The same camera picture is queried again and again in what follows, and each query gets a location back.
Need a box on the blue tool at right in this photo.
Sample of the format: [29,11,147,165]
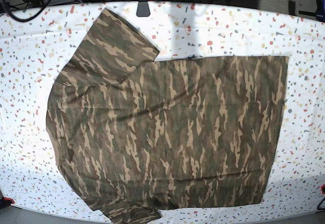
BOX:
[299,0,325,21]

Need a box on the terrazzo pattern table cloth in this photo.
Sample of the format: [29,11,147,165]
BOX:
[1,2,324,223]

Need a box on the red clamp left corner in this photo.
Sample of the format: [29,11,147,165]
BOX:
[4,197,15,205]

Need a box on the red clamp corner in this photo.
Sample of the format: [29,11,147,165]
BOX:
[320,184,325,195]
[4,197,15,205]

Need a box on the camouflage T-shirt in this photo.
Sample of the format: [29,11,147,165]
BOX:
[46,10,288,223]

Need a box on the thick black cable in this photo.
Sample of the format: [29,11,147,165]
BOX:
[0,0,61,22]

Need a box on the red clamp right corner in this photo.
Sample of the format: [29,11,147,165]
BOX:
[320,184,325,195]

